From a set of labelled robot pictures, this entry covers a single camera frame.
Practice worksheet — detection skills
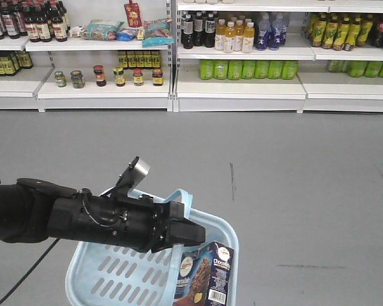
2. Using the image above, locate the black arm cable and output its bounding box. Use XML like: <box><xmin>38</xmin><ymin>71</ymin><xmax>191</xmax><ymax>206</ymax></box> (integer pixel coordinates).
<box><xmin>0</xmin><ymin>237</ymin><xmax>60</xmax><ymax>306</ymax></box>

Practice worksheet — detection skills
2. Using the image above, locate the Chocofello cookie box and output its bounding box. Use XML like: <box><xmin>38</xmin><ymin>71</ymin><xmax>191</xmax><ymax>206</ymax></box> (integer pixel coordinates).
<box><xmin>173</xmin><ymin>241</ymin><xmax>234</xmax><ymax>306</ymax></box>

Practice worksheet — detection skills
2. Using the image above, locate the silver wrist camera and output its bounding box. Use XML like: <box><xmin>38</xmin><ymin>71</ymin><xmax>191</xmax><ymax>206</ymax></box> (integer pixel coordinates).
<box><xmin>111</xmin><ymin>156</ymin><xmax>150</xmax><ymax>199</ymax></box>

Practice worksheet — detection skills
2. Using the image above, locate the white supermarket shelving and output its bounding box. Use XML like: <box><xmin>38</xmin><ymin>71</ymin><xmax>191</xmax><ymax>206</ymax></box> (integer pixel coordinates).
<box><xmin>0</xmin><ymin>1</ymin><xmax>383</xmax><ymax>112</ymax></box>

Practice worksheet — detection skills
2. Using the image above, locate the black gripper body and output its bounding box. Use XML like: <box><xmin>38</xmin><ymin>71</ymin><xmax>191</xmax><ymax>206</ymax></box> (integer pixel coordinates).
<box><xmin>47</xmin><ymin>191</ymin><xmax>172</xmax><ymax>253</ymax></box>

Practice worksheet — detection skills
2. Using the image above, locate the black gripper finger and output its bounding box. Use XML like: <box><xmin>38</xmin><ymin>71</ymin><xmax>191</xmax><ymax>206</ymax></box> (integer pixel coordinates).
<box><xmin>150</xmin><ymin>219</ymin><xmax>206</xmax><ymax>253</ymax></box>
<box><xmin>164</xmin><ymin>201</ymin><xmax>184</xmax><ymax>220</ymax></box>

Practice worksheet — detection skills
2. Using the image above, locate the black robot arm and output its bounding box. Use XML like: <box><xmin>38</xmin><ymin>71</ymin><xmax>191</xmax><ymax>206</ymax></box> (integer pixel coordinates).
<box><xmin>0</xmin><ymin>178</ymin><xmax>206</xmax><ymax>253</ymax></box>

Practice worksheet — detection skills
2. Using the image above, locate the light blue plastic basket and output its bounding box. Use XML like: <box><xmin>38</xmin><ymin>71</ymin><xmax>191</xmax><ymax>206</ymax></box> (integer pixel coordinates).
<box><xmin>65</xmin><ymin>189</ymin><xmax>239</xmax><ymax>305</ymax></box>

